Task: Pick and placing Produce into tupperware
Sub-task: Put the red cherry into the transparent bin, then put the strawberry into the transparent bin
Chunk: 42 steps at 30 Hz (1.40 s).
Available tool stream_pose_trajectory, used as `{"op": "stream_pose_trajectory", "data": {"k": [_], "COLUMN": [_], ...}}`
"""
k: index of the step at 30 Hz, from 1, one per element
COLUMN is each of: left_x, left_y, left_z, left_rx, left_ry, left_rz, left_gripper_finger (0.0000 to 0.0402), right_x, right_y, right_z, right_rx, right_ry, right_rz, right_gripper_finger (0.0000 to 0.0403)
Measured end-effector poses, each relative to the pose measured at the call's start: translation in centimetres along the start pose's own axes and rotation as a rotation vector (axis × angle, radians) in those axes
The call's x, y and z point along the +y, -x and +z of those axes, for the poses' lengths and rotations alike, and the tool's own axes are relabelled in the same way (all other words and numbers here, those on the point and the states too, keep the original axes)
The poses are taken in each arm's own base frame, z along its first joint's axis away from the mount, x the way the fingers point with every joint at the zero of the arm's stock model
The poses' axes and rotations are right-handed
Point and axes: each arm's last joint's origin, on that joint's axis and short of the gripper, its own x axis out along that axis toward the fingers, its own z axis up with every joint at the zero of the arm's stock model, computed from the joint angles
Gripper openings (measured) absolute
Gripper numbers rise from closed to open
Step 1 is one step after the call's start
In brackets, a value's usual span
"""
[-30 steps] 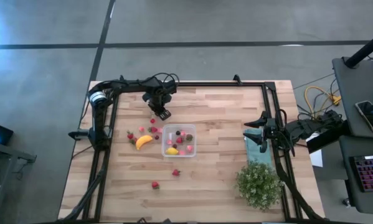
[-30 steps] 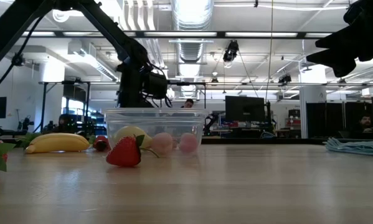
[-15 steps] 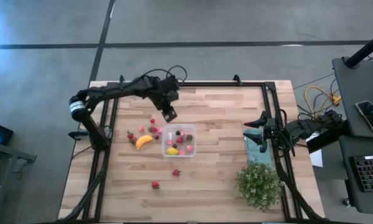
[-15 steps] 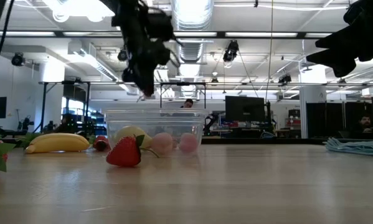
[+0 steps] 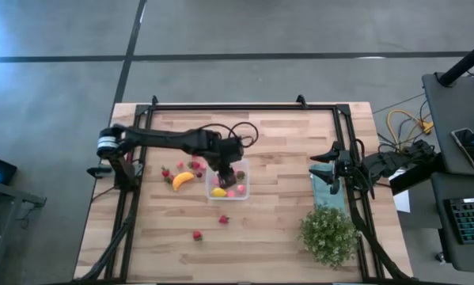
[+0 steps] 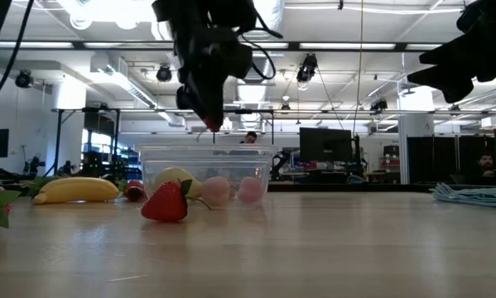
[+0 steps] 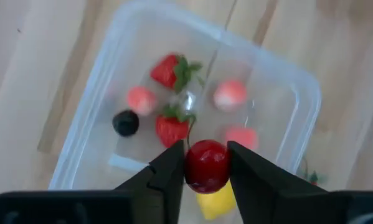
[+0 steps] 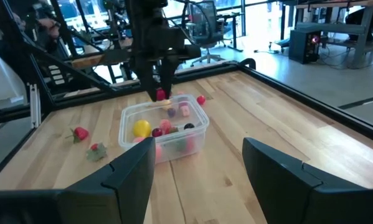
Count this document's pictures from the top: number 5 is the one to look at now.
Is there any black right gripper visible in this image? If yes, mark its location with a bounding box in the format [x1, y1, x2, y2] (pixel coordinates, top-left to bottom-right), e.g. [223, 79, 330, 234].
[308, 141, 365, 196]

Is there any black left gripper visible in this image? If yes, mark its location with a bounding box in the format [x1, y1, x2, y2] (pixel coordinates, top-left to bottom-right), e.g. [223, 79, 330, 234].
[207, 134, 246, 190]

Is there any clear plastic tupperware container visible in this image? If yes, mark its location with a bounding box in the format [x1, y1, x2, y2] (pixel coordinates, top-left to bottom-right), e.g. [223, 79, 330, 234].
[205, 157, 251, 201]

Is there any yellow plastic banana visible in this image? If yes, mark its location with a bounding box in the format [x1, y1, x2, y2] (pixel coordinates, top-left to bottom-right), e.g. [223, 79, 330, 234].
[171, 171, 195, 192]

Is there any teal folded cloth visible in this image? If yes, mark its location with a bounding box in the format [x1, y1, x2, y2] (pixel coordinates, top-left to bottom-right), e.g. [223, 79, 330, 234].
[309, 163, 347, 211]

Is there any green bushy potted plant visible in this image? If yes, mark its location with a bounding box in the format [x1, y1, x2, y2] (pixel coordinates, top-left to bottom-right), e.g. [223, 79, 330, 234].
[298, 205, 362, 270]

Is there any white paper sheet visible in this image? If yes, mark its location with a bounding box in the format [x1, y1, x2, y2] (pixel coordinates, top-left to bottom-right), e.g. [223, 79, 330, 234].
[392, 168, 412, 214]

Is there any black box beside table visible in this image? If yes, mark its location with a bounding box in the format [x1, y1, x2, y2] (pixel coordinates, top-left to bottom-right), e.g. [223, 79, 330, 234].
[389, 154, 446, 196]

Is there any grey side desk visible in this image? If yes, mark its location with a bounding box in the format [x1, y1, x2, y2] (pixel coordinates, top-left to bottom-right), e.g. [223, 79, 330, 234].
[421, 72, 474, 177]

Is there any smartphone in tan case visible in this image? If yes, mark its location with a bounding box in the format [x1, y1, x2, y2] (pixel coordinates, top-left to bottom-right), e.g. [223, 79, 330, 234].
[451, 127, 474, 170]

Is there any black backlit keyboard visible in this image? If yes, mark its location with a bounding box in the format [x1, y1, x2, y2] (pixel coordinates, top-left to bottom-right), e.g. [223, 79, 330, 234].
[444, 196, 474, 245]

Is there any black round pole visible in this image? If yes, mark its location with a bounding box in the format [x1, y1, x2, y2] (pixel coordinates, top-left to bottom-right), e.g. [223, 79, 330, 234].
[437, 36, 474, 87]

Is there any grey keyboard desk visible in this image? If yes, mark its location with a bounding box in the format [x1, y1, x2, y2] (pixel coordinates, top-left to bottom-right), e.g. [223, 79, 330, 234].
[430, 172, 474, 275]

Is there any grey metal stand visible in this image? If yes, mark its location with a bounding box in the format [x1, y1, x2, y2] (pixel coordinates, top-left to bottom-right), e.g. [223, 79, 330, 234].
[0, 177, 47, 285]

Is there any yellow cable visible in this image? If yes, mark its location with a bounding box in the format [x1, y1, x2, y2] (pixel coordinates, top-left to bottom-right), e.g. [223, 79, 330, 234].
[385, 108, 435, 146]

